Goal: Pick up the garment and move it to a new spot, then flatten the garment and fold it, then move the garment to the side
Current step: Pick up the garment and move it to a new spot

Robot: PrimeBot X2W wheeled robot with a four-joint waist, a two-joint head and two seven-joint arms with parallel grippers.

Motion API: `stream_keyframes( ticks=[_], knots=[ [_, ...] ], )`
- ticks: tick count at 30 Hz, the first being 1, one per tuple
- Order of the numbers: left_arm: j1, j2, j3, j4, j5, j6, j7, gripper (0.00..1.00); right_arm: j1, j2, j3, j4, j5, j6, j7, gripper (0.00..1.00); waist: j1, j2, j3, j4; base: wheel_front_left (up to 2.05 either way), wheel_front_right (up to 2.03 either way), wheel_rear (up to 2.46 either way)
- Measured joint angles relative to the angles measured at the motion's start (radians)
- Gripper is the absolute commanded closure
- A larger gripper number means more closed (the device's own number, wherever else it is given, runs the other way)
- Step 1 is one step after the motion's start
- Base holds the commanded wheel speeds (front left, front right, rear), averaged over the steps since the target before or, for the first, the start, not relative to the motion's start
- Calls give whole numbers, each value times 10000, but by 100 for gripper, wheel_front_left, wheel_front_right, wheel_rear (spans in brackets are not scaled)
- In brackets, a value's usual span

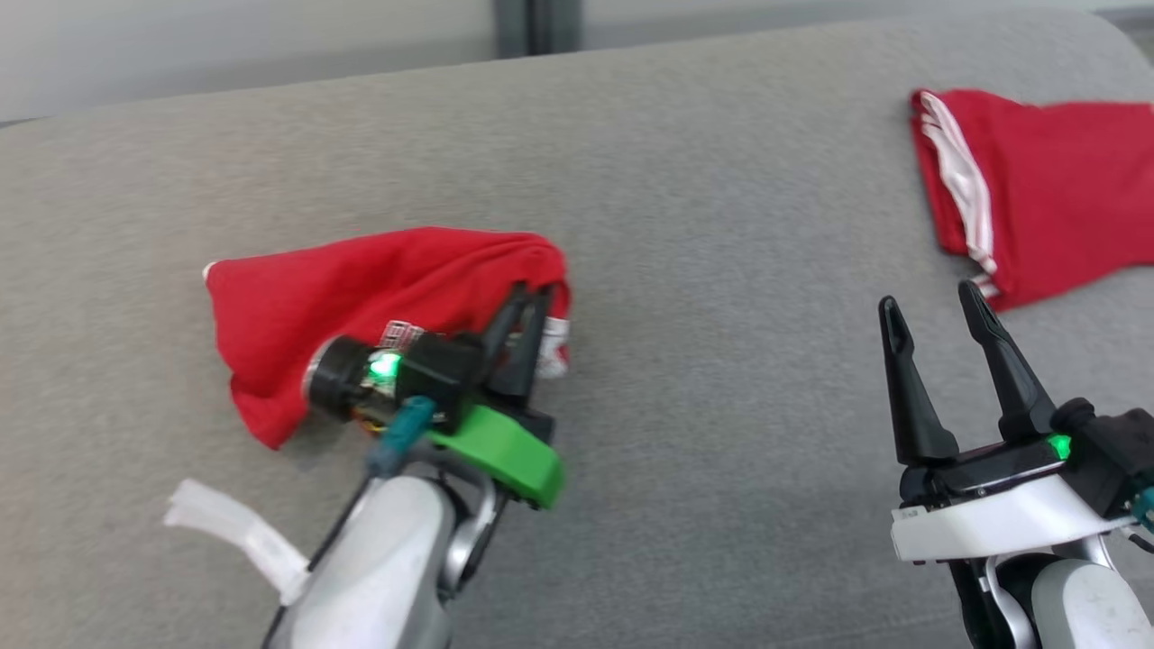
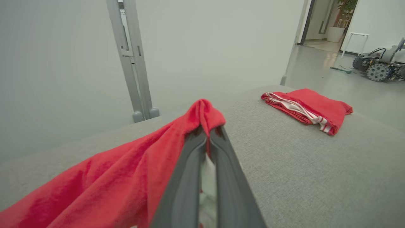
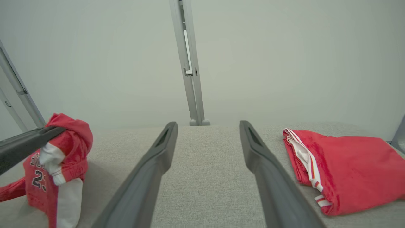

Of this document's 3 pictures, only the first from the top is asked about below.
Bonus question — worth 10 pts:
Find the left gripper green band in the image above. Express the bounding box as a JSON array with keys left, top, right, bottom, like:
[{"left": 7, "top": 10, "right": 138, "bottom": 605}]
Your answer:
[{"left": 302, "top": 281, "right": 566, "bottom": 511}]

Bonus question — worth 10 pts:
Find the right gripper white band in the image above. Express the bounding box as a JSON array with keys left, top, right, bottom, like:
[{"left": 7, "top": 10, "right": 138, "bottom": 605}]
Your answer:
[{"left": 878, "top": 279, "right": 1141, "bottom": 565}]

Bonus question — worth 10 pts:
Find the left cable teal connector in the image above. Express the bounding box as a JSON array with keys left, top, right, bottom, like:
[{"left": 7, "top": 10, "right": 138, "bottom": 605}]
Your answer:
[{"left": 365, "top": 397, "right": 435, "bottom": 480}]

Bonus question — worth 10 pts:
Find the right cable teal connector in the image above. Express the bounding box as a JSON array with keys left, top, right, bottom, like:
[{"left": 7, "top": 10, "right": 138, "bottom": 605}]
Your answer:
[{"left": 1127, "top": 487, "right": 1154, "bottom": 553}]

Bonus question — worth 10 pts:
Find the left cable white tag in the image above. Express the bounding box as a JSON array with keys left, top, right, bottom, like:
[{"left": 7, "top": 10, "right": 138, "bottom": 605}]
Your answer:
[{"left": 164, "top": 480, "right": 312, "bottom": 607}]

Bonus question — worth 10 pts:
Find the grey vertical pillar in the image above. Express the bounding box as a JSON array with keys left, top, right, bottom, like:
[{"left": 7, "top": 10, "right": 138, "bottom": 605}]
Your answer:
[{"left": 494, "top": 0, "right": 585, "bottom": 60}]

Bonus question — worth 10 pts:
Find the red number 23 jersey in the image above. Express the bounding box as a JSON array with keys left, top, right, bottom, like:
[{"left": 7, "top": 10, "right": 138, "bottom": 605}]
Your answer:
[{"left": 909, "top": 87, "right": 1154, "bottom": 313}]

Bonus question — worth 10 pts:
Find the cable teal connector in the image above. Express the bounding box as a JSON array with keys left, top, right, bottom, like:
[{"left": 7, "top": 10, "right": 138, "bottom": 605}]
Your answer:
[
  {"left": 1127, "top": 487, "right": 1154, "bottom": 553},
  {"left": 365, "top": 397, "right": 435, "bottom": 480}
]

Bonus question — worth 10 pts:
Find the red shorts white trim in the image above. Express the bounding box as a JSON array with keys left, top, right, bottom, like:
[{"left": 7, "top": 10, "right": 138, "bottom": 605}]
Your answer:
[{"left": 204, "top": 227, "right": 572, "bottom": 451}]

